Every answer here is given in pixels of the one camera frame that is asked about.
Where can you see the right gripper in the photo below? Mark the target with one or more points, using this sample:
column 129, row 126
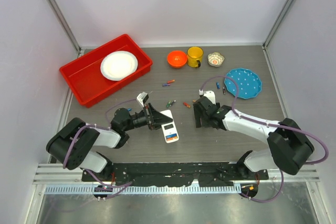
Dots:
column 198, row 120

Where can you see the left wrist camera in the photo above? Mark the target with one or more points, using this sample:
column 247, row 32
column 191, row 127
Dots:
column 142, row 98

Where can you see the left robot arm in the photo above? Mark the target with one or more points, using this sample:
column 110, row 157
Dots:
column 72, row 145

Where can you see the yellow mug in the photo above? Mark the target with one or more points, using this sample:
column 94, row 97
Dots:
column 194, row 57

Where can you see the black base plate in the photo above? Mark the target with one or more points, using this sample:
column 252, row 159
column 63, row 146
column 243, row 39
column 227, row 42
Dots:
column 177, row 174

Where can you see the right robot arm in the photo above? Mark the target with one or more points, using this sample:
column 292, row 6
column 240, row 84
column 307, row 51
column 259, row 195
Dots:
column 288, row 148

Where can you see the red plastic bin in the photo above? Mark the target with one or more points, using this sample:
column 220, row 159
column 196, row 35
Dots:
column 86, row 81

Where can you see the white cable duct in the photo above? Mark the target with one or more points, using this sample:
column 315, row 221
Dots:
column 97, row 189

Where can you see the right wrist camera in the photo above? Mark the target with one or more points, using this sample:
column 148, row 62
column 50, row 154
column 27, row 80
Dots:
column 209, row 94

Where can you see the patterned small bowl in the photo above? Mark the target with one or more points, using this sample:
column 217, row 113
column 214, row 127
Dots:
column 215, row 59

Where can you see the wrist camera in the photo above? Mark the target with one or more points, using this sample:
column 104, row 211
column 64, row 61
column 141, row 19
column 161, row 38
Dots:
column 209, row 94
column 142, row 98

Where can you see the blue dotted plate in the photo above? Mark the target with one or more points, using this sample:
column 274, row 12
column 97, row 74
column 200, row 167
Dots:
column 246, row 82

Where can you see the white remote control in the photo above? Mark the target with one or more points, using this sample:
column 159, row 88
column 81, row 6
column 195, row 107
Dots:
column 169, row 128

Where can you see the white paper plate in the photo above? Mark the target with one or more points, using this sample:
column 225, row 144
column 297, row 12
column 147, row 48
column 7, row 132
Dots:
column 118, row 65

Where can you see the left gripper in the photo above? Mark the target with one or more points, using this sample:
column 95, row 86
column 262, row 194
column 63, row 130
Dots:
column 157, row 118

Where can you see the orange bowl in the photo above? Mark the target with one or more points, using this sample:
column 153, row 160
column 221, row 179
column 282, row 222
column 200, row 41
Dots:
column 177, row 59

